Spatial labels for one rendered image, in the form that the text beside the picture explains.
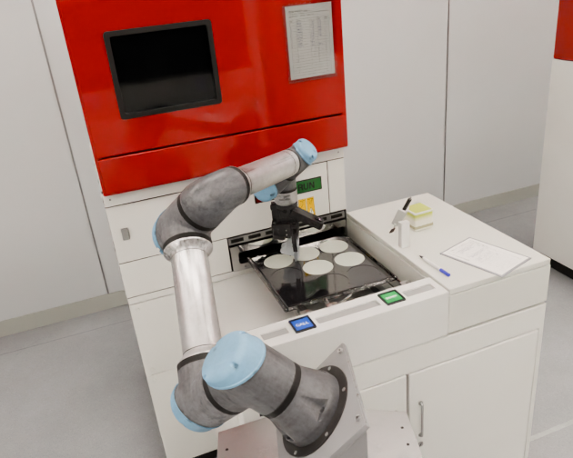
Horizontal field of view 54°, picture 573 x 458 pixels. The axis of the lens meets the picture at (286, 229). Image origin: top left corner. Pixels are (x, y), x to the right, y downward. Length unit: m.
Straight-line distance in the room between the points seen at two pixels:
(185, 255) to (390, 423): 0.61
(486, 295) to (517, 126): 2.91
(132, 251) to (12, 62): 1.59
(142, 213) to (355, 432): 1.07
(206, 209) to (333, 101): 0.75
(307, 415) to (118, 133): 1.00
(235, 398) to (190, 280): 0.31
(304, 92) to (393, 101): 2.02
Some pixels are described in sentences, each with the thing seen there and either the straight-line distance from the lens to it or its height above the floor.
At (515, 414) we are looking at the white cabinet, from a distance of 2.06.
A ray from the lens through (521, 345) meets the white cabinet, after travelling 1.89.
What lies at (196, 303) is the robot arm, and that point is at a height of 1.16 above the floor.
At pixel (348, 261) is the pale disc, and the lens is 1.87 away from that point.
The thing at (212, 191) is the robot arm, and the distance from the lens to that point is 1.27.
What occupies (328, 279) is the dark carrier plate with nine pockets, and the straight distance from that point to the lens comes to 1.77.
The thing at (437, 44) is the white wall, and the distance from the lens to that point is 3.93.
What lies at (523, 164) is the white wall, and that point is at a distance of 4.64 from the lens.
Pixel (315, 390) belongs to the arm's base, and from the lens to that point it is 1.10.
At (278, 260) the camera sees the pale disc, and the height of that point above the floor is 0.90.
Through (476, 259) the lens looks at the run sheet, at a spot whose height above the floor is 0.97.
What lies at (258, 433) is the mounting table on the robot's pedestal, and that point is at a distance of 1.39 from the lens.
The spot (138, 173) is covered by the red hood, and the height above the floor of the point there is 1.28.
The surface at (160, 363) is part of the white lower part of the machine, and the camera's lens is 2.11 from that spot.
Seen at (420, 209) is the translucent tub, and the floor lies 1.03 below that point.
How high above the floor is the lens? 1.79
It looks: 25 degrees down
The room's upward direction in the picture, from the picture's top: 6 degrees counter-clockwise
